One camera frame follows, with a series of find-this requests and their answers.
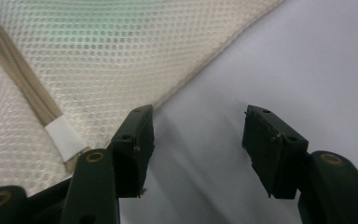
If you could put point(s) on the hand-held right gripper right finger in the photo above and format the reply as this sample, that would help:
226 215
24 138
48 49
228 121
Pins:
270 152

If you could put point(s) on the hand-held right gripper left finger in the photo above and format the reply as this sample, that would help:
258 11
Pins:
133 155

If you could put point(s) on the white mesh laundry bag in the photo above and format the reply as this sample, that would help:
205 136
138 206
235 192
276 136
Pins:
105 77

